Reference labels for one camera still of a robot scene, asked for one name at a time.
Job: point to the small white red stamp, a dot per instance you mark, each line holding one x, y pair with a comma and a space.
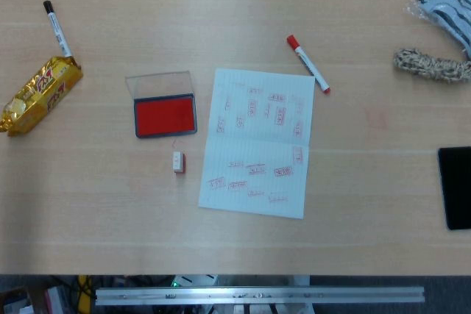
178, 162

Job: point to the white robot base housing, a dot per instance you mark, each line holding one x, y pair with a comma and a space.
195, 280

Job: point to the open lined stamped notebook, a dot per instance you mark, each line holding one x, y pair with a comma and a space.
257, 145

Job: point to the red ink pad clear lid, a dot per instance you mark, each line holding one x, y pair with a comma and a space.
165, 115

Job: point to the red white marker pen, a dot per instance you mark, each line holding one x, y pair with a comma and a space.
307, 63

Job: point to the gold snack package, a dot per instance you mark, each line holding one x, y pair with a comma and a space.
40, 97

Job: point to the black white marker pen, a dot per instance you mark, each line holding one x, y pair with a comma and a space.
57, 29

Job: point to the black smartphone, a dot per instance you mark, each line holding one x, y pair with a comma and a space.
456, 189

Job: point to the striped cloth in plastic bag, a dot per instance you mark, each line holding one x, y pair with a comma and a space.
449, 9

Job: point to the aluminium rail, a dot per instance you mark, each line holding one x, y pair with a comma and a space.
257, 295

